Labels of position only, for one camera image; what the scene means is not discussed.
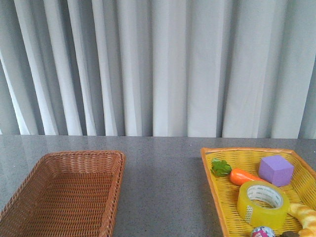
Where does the yellow tape roll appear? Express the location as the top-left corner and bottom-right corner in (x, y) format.
(237, 181), (290, 230)

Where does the orange toy carrot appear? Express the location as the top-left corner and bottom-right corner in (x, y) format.
(211, 158), (265, 186)

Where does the grey pleated curtain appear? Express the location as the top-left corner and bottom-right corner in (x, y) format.
(0, 0), (316, 139)

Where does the brown wicker basket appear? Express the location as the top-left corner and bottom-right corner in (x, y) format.
(0, 151), (126, 237)

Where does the purple foam cube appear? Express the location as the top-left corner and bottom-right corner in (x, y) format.
(258, 155), (294, 187)

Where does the small patterned ball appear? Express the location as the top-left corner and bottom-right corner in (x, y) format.
(249, 226), (276, 237)

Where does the yellow wicker tray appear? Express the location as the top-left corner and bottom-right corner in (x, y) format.
(200, 148), (316, 237)

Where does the dark brown toy piece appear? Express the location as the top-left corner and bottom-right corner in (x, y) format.
(280, 231), (300, 237)

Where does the toy bread loaf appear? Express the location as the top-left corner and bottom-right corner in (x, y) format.
(288, 203), (316, 237)

